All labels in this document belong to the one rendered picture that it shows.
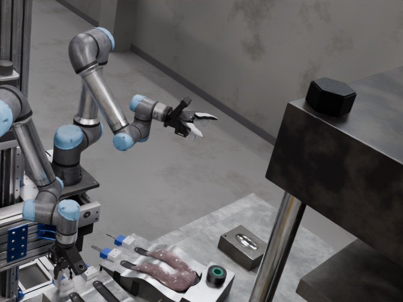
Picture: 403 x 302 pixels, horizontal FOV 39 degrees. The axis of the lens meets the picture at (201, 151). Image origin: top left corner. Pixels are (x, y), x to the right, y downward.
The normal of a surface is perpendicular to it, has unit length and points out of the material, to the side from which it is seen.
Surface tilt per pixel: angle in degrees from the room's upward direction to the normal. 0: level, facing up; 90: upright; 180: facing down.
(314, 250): 0
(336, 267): 0
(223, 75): 90
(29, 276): 0
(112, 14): 90
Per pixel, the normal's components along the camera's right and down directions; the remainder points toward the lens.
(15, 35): 0.65, 0.49
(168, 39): -0.73, 0.21
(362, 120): 0.20, -0.85
